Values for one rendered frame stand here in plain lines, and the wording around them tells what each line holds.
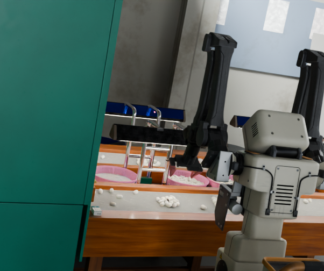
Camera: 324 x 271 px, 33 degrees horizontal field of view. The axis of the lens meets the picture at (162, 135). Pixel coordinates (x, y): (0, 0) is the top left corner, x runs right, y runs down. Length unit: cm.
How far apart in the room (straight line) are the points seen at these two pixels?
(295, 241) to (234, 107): 261
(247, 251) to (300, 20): 363
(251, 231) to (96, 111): 76
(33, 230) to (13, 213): 11
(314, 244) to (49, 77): 164
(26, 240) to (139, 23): 295
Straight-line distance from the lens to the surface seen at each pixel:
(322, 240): 300
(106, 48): 214
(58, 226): 231
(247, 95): 534
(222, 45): 207
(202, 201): 290
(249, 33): 522
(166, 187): 292
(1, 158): 217
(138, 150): 355
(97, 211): 240
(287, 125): 205
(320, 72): 228
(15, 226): 228
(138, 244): 249
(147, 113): 322
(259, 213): 201
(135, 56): 490
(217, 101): 207
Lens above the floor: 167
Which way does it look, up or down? 13 degrees down
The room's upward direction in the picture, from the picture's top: 10 degrees clockwise
